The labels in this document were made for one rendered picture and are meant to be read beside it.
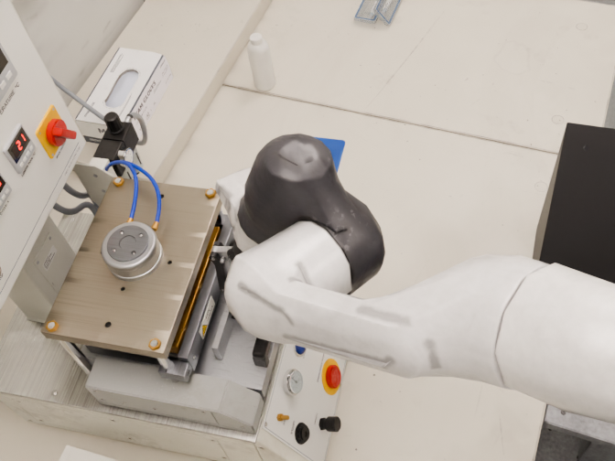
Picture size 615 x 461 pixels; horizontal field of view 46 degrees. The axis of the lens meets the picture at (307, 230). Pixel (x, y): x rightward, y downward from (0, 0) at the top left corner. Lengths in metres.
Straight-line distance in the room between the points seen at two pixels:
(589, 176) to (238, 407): 0.66
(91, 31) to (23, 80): 0.85
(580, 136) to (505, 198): 0.32
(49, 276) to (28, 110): 0.28
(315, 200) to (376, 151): 0.85
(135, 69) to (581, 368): 1.33
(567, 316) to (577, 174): 0.71
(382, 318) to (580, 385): 0.17
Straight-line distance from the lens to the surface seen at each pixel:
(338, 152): 1.58
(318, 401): 1.23
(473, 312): 0.59
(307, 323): 0.67
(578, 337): 0.56
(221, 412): 1.04
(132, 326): 1.00
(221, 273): 0.99
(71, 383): 1.21
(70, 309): 1.05
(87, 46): 1.85
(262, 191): 0.76
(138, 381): 1.09
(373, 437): 1.27
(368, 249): 0.76
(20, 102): 1.01
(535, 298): 0.58
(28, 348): 1.27
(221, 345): 1.08
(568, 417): 1.31
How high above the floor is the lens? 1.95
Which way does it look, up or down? 55 degrees down
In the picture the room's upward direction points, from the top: 10 degrees counter-clockwise
